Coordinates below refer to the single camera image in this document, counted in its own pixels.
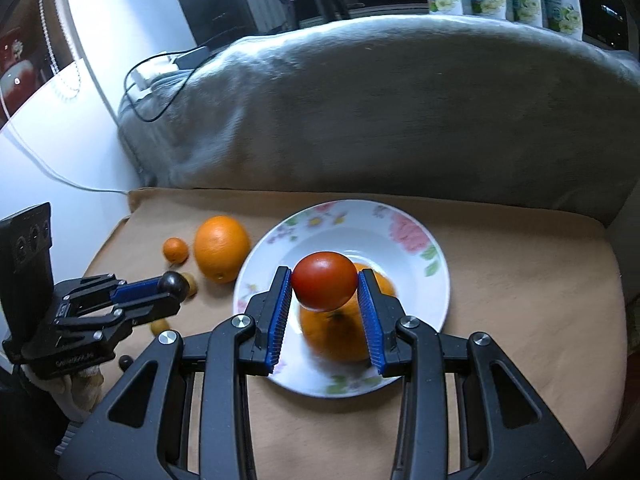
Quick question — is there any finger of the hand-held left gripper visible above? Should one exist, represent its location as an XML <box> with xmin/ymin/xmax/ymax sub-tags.
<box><xmin>54</xmin><ymin>296</ymin><xmax>184</xmax><ymax>347</ymax></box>
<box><xmin>70</xmin><ymin>273</ymin><xmax>167</xmax><ymax>308</ymax></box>

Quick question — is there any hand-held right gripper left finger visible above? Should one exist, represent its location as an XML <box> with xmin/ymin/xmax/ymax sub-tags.
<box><xmin>59</xmin><ymin>266</ymin><xmax>293</xmax><ymax>480</ymax></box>

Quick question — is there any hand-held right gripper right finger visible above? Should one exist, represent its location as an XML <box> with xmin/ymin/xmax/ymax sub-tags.
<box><xmin>357</xmin><ymin>268</ymin><xmax>588</xmax><ymax>480</ymax></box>

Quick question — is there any small mandarin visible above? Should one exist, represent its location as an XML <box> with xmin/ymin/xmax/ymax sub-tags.
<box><xmin>162</xmin><ymin>238</ymin><xmax>190</xmax><ymax>266</ymax></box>

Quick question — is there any white floral plate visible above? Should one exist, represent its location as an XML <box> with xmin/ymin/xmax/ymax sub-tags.
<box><xmin>233</xmin><ymin>199</ymin><xmax>449</xmax><ymax>399</ymax></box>

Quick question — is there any red tomato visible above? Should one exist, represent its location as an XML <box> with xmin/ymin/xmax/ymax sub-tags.
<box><xmin>291</xmin><ymin>251</ymin><xmax>358</xmax><ymax>312</ymax></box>

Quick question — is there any large smooth orange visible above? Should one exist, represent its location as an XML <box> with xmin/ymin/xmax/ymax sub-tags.
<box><xmin>194</xmin><ymin>215</ymin><xmax>251</xmax><ymax>284</ymax></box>

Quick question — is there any person's left hand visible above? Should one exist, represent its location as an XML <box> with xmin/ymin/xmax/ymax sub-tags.
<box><xmin>30</xmin><ymin>362</ymin><xmax>107</xmax><ymax>423</ymax></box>

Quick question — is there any large orange with stem mark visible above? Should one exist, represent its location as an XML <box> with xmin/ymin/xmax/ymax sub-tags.
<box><xmin>299</xmin><ymin>262</ymin><xmax>398</xmax><ymax>365</ymax></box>

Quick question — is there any beige blanket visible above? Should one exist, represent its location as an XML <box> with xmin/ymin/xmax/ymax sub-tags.
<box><xmin>65</xmin><ymin>187</ymin><xmax>628</xmax><ymax>480</ymax></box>

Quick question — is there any red white appliance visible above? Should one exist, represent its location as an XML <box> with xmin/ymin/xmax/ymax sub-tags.
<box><xmin>0</xmin><ymin>25</ymin><xmax>40</xmax><ymax>127</ymax></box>

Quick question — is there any grey blanket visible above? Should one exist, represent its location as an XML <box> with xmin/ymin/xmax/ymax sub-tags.
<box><xmin>117</xmin><ymin>12</ymin><xmax>640</xmax><ymax>226</ymax></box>

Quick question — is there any white light strip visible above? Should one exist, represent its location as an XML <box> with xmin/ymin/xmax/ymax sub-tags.
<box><xmin>39</xmin><ymin>0</ymin><xmax>85</xmax><ymax>103</ymax></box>

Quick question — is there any white power adapter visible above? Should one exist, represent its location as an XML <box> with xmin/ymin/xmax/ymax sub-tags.
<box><xmin>131</xmin><ymin>55</ymin><xmax>179</xmax><ymax>88</ymax></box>

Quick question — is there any white cable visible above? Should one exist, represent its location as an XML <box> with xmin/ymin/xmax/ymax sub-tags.
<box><xmin>0</xmin><ymin>95</ymin><xmax>132</xmax><ymax>194</ymax></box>

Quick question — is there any black cable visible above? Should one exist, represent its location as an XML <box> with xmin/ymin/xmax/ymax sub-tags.
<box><xmin>127</xmin><ymin>46</ymin><xmax>213</xmax><ymax>124</ymax></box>

